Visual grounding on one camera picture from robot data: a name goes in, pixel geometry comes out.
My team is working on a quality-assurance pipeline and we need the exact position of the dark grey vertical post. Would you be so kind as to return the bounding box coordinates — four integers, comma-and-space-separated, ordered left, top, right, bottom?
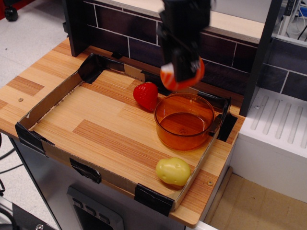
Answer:
239, 0, 282, 117

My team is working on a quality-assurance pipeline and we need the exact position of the salmon sushi toy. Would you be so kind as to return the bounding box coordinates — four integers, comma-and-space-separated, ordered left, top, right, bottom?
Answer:
160, 60, 205, 91

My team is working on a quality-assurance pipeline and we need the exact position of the orange transparent pot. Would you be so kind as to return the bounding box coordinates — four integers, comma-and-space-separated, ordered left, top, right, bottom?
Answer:
154, 93, 216, 151

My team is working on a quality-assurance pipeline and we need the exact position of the white sink drainboard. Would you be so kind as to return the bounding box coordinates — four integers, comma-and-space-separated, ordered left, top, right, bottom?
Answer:
230, 88, 307, 202

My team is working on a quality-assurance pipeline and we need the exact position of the cardboard fence with black tape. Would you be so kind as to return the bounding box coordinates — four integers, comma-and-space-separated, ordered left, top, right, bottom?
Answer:
15, 54, 236, 215

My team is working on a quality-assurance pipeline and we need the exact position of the grey oven control panel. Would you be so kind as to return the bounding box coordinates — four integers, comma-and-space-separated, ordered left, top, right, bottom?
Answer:
67, 186, 125, 230

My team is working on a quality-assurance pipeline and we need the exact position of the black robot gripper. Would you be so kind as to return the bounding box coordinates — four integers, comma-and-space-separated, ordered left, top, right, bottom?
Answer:
157, 0, 211, 82

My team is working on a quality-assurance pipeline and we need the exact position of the yellow toy potato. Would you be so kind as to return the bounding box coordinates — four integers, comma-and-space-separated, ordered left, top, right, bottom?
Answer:
155, 158, 191, 186

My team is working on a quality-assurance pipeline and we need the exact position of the black caster wheel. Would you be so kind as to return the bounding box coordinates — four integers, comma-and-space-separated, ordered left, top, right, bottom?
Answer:
4, 6, 18, 22

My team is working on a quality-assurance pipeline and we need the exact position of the red toy strawberry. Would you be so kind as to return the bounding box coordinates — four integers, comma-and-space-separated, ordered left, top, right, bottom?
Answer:
133, 82, 158, 112

